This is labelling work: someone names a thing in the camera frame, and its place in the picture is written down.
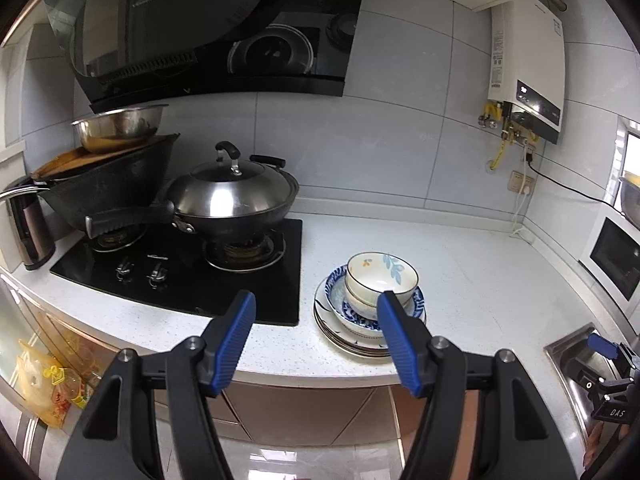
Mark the black range hood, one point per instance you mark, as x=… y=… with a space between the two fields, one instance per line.
x=126 y=52

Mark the electric kettle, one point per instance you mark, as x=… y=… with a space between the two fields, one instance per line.
x=31 y=232

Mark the beige wall socket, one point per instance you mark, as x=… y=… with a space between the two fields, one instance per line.
x=520 y=184

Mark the yellow plastic bag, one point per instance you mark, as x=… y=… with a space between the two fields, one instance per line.
x=49 y=388

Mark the black wok with lid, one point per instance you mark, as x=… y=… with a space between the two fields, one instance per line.
x=230 y=199

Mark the blue white patterned bowl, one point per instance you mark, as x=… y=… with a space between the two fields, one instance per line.
x=335 y=296

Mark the black gas stove top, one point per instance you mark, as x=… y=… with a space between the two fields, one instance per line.
x=173 y=270

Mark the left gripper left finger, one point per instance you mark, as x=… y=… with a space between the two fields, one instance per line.
x=116 y=435

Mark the mandala pattern plate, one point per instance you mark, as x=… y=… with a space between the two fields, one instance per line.
x=326 y=317

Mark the white gas water heater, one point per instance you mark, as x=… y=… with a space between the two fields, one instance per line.
x=527 y=68

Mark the right hand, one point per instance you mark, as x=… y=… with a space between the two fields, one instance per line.
x=592 y=444

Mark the steel mixing bowl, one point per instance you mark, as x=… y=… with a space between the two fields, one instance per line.
x=118 y=129

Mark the steel sink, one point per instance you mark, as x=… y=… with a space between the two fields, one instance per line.
x=574 y=345

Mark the pale green floral bowl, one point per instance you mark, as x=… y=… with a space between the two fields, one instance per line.
x=369 y=274

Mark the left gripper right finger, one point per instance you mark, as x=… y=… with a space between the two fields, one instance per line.
x=516 y=436

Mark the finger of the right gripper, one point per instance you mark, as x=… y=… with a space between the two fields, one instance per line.
x=594 y=384
x=602 y=346

